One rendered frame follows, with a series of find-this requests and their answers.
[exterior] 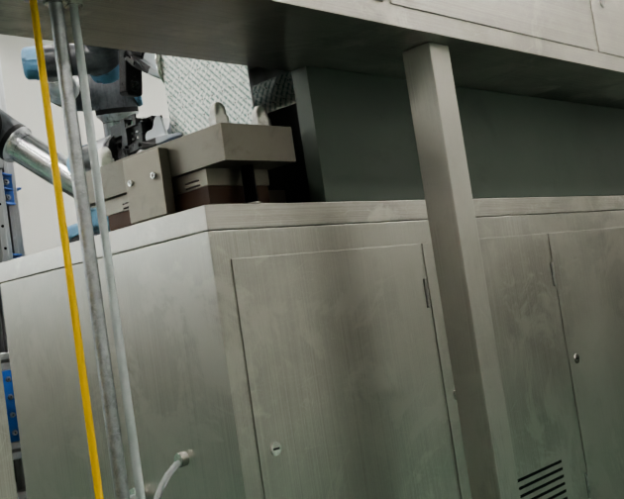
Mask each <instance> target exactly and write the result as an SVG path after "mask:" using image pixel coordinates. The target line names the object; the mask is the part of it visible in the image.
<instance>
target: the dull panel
mask: <svg viewBox="0 0 624 499"><path fill-rule="evenodd" d="M291 73H292V79H293V86H294V93H295V100H296V106H297V113H298V120H299V127H300V133H301V140H302V146H303V152H304V159H305V166H306V173H307V179H308V186H309V193H310V200H311V202H347V201H390V200H425V195H424V188H423V182H422V176H421V169H420V163H419V156H418V151H417V145H416V138H415V132H414V126H413V119H412V113H411V106H410V100H409V94H408V87H407V81H406V79H401V78H394V77H386V76H379V75H372V74H364V73H357V72H350V71H342V70H336V69H329V68H322V67H314V66H307V65H305V66H303V67H300V68H298V69H295V70H293V71H291ZM455 89H456V95H457V101H458V107H459V114H460V120H461V126H462V132H463V139H464V145H465V151H466V157H467V164H468V175H469V181H470V188H471V194H472V199H478V198H522V197H567V196H610V195H624V109H618V108H611V107H603V106H596V105H589V104H581V103H574V102H568V101H560V100H553V99H546V98H539V97H531V96H524V95H517V94H509V93H502V92H495V91H487V90H480V89H473V88H466V87H459V86H455Z"/></svg>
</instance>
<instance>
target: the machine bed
mask: <svg viewBox="0 0 624 499"><path fill-rule="evenodd" d="M472 200H473V206H474V212H475V217H476V218H480V217H500V216H520V215H540V214H560V213H579V212H599V211H619V210H624V195H610V196H567V197H522V198H478V199H472ZM421 220H428V214H427V208H426V201H425V200H390V201H347V202H302V203H258V204H214V205H202V206H198V207H195V208H191V209H188V210H184V211H181V212H177V213H174V214H170V215H167V216H163V217H160V218H156V219H153V220H149V221H146V222H142V223H139V224H136V225H133V226H129V227H125V228H122V229H118V230H115V231H111V232H109V238H110V245H111V253H112V255H114V254H118V253H122V252H126V251H130V250H136V249H140V248H144V247H148V246H152V245H156V244H160V243H164V242H168V241H172V240H176V239H180V238H184V237H188V236H192V235H196V234H200V233H204V232H207V231H224V230H243V229H263V228H283V227H302V226H322V225H342V224H361V223H381V222H401V221H421ZM94 240H95V246H96V254H97V259H98V258H102V257H103V253H102V247H101V240H100V235H97V236H94ZM69 247H70V254H71V262H72V265H75V264H79V263H82V255H81V247H80V241H76V242H73V243H69ZM63 267H64V264H63V256H62V249H61V246H59V247H55V248H52V249H46V250H42V251H38V252H35V253H31V254H28V255H24V256H21V257H17V258H14V259H10V260H7V261H3V262H0V284H1V283H4V282H8V281H12V280H16V279H20V278H24V277H28V276H32V275H36V274H40V273H44V272H48V271H52V270H56V269H59V268H63Z"/></svg>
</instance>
